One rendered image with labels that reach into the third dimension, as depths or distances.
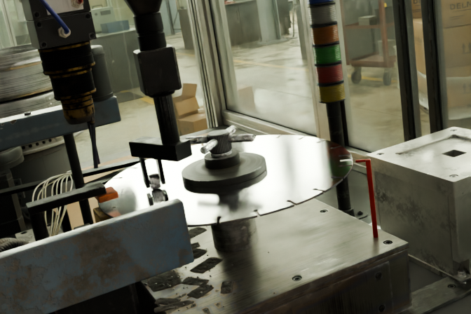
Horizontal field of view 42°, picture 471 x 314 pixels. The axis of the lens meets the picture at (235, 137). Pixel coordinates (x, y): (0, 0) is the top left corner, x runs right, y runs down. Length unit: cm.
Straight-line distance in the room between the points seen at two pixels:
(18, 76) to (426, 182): 85
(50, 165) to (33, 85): 19
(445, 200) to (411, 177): 6
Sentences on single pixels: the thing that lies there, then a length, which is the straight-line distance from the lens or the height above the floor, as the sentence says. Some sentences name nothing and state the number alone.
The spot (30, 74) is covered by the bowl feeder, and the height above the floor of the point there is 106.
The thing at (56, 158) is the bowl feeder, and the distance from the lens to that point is 143.
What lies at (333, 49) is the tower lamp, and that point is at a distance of 100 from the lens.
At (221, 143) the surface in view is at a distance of 77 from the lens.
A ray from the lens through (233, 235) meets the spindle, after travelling 80.
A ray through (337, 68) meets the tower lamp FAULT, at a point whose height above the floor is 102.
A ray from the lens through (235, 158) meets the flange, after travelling 78.
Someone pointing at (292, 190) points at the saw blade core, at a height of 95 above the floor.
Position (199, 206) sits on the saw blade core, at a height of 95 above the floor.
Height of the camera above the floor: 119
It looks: 15 degrees down
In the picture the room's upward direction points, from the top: 9 degrees counter-clockwise
